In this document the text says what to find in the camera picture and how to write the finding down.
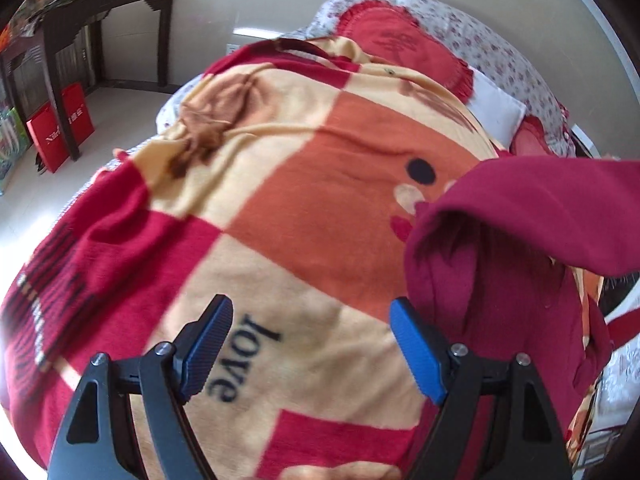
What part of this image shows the printed fleece blanket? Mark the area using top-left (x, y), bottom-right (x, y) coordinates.
top-left (0, 37), bottom-right (616, 480)

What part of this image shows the maroon fleece garment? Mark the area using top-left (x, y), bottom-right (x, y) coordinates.
top-left (404, 156), bottom-right (640, 466)

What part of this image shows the red gift box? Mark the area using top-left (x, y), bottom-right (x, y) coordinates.
top-left (26, 104), bottom-right (70, 175)

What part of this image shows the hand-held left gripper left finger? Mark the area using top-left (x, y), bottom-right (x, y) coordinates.
top-left (47, 294), bottom-right (235, 480)

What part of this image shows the green printed box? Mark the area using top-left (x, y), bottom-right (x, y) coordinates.
top-left (0, 105), bottom-right (31, 196)

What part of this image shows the red paper gift bag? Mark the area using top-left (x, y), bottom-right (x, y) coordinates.
top-left (60, 82), bottom-right (96, 142)

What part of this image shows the floral white pillow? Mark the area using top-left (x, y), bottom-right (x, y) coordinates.
top-left (62, 0), bottom-right (578, 216)

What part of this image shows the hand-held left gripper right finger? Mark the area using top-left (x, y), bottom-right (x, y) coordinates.
top-left (389, 296), bottom-right (573, 480)

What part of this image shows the red heart cushion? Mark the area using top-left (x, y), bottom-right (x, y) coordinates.
top-left (512, 115), bottom-right (557, 158)
top-left (342, 2), bottom-right (476, 101)

